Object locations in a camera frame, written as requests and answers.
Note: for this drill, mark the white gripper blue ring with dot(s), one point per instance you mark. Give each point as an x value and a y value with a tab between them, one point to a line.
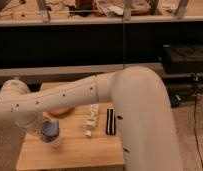
50	133

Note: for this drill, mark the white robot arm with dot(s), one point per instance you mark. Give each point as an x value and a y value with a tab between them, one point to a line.
142	106

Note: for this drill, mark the orange ceramic cup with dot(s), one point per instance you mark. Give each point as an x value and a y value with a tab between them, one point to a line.
60	112

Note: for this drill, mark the small wooden table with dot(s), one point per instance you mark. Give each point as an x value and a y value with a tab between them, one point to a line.
76	152

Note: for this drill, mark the white tube on table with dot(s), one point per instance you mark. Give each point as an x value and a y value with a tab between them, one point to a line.
91	121

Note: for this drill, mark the black white striped cloth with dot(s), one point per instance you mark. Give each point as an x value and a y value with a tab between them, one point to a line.
111	122

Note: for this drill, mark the long wooden workbench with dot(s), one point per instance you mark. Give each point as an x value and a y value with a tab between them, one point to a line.
90	12

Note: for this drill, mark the black box on shelf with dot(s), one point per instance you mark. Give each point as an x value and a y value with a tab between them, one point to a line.
180	59

